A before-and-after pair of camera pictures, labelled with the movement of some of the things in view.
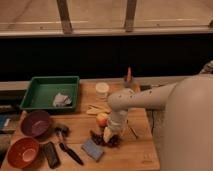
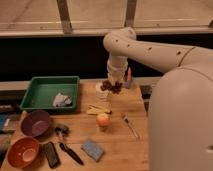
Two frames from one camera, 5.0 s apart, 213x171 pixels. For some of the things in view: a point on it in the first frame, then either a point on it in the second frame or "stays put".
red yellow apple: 102,119 stays put
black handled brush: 63,131 stays put
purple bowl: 36,124 stays put
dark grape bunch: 98,138 -> 114,87
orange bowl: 24,152 stays put
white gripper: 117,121 -> 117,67
